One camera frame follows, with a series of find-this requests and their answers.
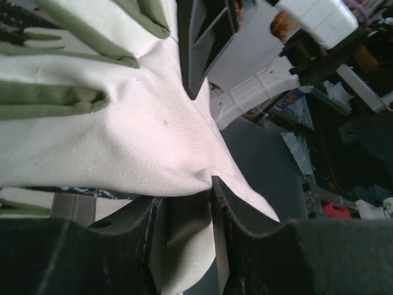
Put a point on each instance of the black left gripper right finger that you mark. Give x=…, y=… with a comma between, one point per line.
x=257, y=255

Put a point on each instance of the white grey work glove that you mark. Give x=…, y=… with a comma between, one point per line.
x=23, y=203

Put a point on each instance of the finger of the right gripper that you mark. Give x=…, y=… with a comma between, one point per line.
x=205, y=28

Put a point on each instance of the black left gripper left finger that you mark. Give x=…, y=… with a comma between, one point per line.
x=123, y=253

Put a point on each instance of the cream glove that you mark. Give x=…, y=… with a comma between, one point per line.
x=115, y=115

